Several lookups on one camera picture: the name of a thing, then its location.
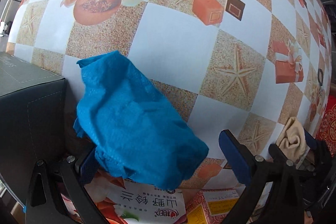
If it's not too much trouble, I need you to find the beige sock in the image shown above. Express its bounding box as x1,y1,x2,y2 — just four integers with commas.
276,117,307,163

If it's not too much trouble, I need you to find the blue shoe cover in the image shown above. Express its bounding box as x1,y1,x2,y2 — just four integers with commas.
73,51,209,190

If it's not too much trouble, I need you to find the red patterned carton box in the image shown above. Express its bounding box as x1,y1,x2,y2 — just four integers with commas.
186,188,240,224

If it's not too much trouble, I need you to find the red embroidered cushion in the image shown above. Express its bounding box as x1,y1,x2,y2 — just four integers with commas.
316,95,336,155

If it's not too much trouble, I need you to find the orange fox tissue pack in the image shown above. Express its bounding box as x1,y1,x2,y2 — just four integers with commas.
61,169,189,224

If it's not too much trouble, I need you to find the grey open cardboard box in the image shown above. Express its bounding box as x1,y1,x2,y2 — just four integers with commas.
0,52,67,203

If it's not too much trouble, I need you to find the checkered patterned tablecloth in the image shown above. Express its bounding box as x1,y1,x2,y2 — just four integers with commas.
1,0,333,189

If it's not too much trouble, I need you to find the black hair tie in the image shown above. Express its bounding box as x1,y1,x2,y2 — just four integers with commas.
317,68,325,87

